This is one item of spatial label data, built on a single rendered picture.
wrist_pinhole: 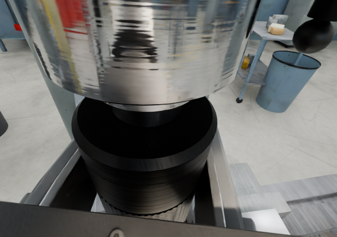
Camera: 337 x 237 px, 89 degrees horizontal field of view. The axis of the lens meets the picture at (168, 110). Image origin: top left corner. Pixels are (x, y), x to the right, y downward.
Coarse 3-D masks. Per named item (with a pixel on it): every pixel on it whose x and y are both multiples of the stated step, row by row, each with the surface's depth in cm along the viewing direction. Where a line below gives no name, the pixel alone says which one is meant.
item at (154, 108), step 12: (120, 108) 4; (132, 108) 4; (144, 108) 4; (156, 108) 4; (168, 108) 4; (180, 108) 5; (132, 120) 5; (144, 120) 5; (156, 120) 5; (168, 120) 5
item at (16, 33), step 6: (6, 0) 312; (6, 6) 314; (12, 18) 326; (18, 24) 321; (12, 30) 324; (18, 30) 323; (6, 36) 298; (12, 36) 299; (18, 36) 301; (24, 36) 303; (0, 42) 292
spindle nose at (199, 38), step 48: (48, 0) 2; (96, 0) 2; (144, 0) 2; (192, 0) 2; (240, 0) 2; (48, 48) 3; (96, 48) 2; (144, 48) 2; (192, 48) 2; (240, 48) 3; (96, 96) 3; (144, 96) 3; (192, 96) 3
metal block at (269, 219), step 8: (248, 216) 24; (256, 216) 24; (264, 216) 24; (272, 216) 24; (256, 224) 23; (264, 224) 23; (272, 224) 23; (280, 224) 23; (272, 232) 22; (280, 232) 23; (288, 232) 23
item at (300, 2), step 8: (296, 0) 379; (304, 0) 362; (312, 0) 352; (288, 8) 400; (296, 8) 380; (304, 8) 363; (288, 16) 401; (296, 16) 382; (304, 16) 369; (288, 24) 402; (296, 24) 383; (336, 24) 396; (336, 32) 411
